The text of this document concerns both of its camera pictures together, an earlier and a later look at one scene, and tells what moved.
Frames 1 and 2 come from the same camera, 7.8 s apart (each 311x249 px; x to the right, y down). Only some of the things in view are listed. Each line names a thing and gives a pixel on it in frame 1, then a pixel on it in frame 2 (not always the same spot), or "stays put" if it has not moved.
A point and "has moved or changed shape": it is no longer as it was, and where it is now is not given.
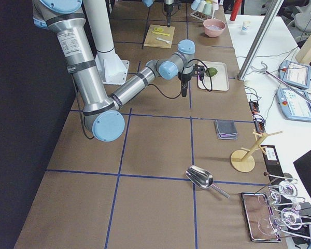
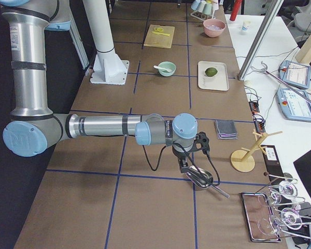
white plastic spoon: x=167 y=41 has moved or changed shape
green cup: x=207 y=9 stays put
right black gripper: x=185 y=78 → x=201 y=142
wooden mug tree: x=240 y=160 stays put
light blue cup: x=195 y=4 stays put
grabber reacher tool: x=265 y=68 stays put
